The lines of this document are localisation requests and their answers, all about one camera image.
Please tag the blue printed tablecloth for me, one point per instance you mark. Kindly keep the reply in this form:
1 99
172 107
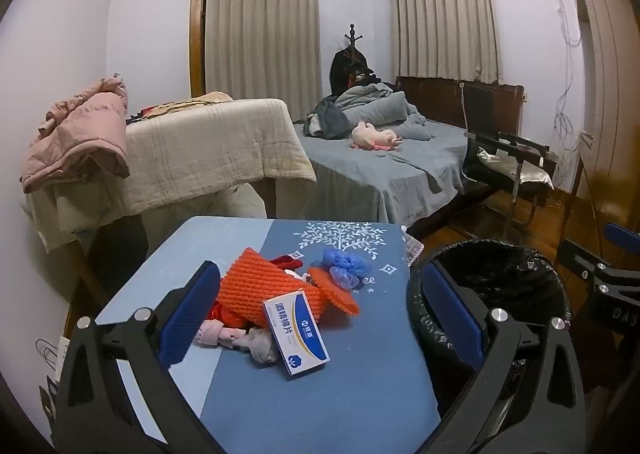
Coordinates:
360 384

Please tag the wide beige curtain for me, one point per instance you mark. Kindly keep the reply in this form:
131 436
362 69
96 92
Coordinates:
260 33

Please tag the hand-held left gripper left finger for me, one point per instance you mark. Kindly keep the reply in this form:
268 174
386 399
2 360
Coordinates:
190 314

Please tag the bed with grey sheet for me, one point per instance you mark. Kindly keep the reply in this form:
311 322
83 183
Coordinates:
380 173

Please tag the silver cushion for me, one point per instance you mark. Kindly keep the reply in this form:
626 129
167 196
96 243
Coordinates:
515 168

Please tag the black office chair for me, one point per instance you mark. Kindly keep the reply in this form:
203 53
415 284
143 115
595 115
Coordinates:
477 108

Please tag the pink padded jacket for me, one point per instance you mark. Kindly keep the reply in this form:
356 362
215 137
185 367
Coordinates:
80 143

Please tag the wooden window frame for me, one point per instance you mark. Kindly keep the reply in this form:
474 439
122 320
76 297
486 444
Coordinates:
196 33

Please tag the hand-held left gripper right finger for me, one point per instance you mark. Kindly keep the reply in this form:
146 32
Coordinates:
450 314

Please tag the red cloth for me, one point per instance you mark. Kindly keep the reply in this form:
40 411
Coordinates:
289 265

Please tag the wooden wardrobe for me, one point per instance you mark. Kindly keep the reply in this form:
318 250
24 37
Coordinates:
610 108

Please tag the bin with black liner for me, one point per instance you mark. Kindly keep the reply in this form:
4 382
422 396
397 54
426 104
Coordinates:
500 279

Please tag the dark blue-grey garment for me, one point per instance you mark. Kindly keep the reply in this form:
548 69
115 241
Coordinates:
330 121

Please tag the tan folded cloth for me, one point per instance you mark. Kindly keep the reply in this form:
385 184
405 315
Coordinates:
200 101

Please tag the small red item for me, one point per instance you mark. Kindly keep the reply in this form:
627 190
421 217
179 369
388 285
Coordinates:
147 111

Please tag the narrow beige curtain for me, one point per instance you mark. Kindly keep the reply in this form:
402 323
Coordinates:
445 28

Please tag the orange knit pouch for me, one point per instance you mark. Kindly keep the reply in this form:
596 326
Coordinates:
260 279

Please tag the pink plush toy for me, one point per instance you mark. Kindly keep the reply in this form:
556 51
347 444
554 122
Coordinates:
375 137

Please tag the grey quilted cloth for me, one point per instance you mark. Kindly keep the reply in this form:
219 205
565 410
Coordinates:
414 248

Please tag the beige quilted blanket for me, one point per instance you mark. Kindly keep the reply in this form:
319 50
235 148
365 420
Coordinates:
210 153

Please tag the grey duvet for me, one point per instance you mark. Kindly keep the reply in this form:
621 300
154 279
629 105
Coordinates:
385 103

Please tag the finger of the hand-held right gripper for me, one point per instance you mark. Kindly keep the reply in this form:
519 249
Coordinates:
622 235
575 254

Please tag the white and blue box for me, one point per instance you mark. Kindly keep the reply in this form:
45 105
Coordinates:
300 334

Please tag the dark wooden coat rack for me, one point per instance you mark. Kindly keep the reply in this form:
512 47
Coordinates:
352 32

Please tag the wooden bed headboard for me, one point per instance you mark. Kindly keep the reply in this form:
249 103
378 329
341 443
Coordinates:
435 93

